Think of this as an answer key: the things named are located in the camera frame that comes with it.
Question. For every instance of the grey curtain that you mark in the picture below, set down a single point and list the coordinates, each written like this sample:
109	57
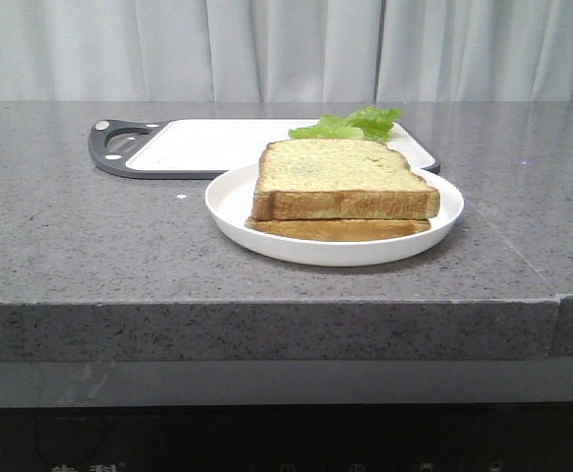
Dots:
286	51

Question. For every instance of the white cutting board black handle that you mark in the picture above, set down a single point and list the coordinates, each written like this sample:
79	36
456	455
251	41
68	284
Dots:
186	149

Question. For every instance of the white round plate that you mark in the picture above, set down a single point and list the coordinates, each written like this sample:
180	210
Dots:
229	198

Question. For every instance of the green lettuce leaf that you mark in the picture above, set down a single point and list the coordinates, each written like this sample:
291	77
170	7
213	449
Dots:
369	124

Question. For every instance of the toasted bread slice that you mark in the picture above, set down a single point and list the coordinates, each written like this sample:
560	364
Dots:
340	230
339	178

